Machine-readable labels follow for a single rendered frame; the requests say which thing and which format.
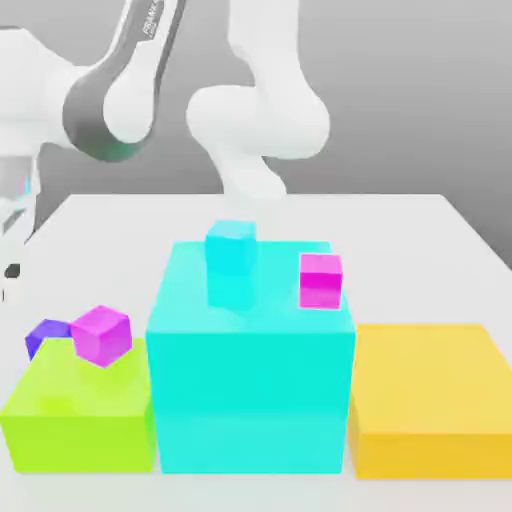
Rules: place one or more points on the small magenta cube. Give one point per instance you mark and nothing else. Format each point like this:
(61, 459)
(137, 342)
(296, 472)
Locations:
(320, 282)

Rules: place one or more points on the large cyan box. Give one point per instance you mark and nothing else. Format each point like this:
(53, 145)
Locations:
(250, 392)

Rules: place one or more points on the small orchid pink cube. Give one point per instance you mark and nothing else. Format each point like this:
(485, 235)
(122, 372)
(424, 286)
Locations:
(102, 338)

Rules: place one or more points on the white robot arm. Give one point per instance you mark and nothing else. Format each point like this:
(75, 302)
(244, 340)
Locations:
(276, 120)

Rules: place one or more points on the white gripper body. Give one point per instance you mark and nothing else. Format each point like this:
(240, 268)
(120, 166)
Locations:
(12, 292)

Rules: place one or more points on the large yellow box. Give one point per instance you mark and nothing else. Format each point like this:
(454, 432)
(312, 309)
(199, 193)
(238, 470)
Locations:
(432, 400)

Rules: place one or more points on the small cyan cube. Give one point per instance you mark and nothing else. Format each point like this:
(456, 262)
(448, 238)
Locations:
(230, 252)

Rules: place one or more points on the large lime green box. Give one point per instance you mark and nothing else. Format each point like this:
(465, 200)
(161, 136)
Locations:
(76, 432)

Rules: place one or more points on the small purple cube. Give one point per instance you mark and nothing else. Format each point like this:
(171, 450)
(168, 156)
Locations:
(44, 332)

